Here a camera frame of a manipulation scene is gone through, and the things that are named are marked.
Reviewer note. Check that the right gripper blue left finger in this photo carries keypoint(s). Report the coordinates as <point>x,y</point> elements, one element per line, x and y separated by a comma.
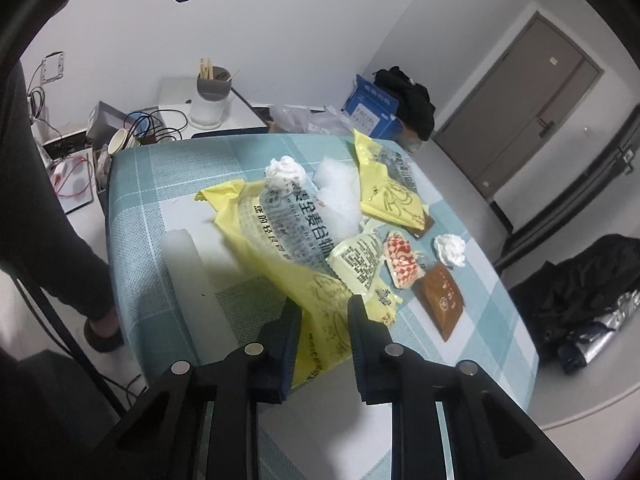
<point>274,371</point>

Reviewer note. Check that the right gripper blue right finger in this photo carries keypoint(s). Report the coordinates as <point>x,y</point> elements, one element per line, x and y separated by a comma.
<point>376,380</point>

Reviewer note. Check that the small yellow printed wrapper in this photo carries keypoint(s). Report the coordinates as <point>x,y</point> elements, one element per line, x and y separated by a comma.
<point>357,262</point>

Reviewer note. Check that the large yellow bread bag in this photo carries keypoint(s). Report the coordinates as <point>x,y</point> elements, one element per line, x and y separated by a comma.
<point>281,235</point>

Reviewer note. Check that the brown sachet near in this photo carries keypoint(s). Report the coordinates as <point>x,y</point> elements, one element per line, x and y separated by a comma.
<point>440,297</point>

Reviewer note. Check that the brown sachet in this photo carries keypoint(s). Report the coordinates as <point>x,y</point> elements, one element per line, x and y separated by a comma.
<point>440,297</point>
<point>417,233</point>

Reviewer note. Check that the red white checkered wrapper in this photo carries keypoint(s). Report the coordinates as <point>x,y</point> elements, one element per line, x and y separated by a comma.
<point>402,262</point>

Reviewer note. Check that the teal plaid tablecloth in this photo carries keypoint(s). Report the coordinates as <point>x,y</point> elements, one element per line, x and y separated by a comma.
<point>323,430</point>

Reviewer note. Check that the grey cup with sticks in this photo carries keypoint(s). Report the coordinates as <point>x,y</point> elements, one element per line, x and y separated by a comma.
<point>213,83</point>

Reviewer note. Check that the crumpled white tissue right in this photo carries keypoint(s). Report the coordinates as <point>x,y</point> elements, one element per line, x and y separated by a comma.
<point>450,250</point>

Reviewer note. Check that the crumpled white tissue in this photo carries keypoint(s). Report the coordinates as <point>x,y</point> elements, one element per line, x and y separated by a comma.
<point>285,173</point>
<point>450,250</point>

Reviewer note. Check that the brown sachet far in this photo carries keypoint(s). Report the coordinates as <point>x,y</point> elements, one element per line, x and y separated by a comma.
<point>417,233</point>

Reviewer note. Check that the white cylindrical container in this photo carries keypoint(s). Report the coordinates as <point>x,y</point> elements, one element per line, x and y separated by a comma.
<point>207,110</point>

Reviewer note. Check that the crumpled white tissue left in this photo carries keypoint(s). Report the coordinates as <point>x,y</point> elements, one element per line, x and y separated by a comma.
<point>285,173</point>

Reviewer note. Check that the paper cup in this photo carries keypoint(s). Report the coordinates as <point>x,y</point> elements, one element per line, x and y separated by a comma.
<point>121,140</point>

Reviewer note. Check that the far yellow bread bag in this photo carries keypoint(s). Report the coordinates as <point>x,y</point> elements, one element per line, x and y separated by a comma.
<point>388,190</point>

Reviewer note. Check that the grey plastic mailer bag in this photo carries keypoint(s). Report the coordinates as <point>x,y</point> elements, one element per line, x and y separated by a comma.
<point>294,119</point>

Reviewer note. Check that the silver folded umbrella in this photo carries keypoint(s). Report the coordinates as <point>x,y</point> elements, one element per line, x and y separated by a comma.
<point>585,343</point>

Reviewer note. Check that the black hanging jacket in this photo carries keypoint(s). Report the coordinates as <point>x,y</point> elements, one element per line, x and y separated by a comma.
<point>559,297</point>

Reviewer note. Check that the blue cardboard box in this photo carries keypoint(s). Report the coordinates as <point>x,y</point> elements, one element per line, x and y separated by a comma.
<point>373,111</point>

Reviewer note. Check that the black clothes pile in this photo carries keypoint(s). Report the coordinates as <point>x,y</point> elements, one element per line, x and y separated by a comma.
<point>415,108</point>

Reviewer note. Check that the person's leg and slipper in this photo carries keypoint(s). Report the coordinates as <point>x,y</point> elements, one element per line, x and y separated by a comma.
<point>36,234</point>

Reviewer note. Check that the grey entrance door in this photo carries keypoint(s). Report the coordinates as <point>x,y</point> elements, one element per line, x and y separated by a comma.
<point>517,106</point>

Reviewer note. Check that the black framed standing mirror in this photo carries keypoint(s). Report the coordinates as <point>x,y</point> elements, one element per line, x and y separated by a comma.
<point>616,159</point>

